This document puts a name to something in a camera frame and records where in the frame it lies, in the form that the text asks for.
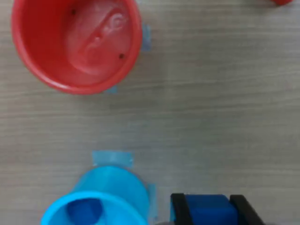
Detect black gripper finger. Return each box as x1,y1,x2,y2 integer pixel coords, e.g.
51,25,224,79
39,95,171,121
170,193,195,225
229,194,265,225

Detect blue cube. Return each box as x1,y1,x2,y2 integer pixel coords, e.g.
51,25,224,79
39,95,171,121
184,194,239,225
67,198,104,223

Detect blue plastic cup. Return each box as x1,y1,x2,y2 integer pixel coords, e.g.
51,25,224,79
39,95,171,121
41,165,150,225

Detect red cube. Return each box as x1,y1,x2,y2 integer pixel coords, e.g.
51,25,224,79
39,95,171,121
267,0,295,6

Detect red plastic cup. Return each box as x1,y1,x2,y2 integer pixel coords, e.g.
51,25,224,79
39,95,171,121
11,0,143,96

